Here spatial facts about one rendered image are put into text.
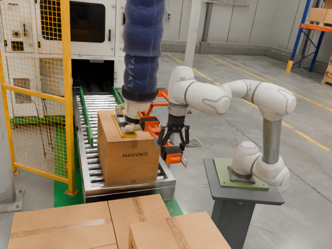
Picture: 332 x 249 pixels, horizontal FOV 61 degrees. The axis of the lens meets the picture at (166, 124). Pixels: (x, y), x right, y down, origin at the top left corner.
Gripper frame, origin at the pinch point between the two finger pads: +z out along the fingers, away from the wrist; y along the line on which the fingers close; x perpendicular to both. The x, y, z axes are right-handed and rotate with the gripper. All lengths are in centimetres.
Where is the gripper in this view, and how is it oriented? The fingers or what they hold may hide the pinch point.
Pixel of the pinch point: (172, 152)
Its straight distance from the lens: 135.7
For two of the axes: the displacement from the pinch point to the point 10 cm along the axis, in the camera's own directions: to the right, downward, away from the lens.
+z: -1.1, 9.1, 4.1
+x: 3.3, 4.2, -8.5
